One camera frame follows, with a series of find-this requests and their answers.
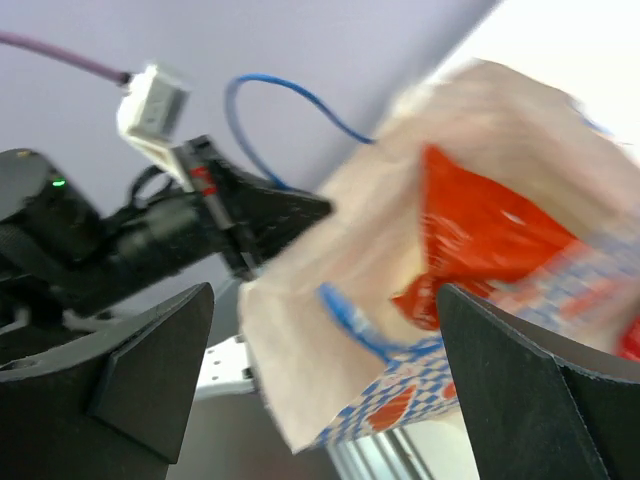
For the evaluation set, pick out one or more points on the aluminium front mounting rail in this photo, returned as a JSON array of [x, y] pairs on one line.
[[388, 455]]

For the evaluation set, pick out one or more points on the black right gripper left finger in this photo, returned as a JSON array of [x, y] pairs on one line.
[[113, 404]]

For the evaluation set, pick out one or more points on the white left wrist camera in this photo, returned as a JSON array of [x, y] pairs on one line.
[[148, 115]]

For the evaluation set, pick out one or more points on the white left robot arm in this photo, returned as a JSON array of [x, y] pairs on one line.
[[60, 258]]

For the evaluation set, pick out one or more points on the red chips bag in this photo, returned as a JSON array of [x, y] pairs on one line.
[[488, 240]]

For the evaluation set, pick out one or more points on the white paper bag blue handles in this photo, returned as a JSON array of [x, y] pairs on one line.
[[337, 325]]

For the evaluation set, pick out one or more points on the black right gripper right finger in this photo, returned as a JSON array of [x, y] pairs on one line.
[[537, 405]]

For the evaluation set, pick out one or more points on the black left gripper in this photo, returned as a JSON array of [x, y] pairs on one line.
[[216, 208]]

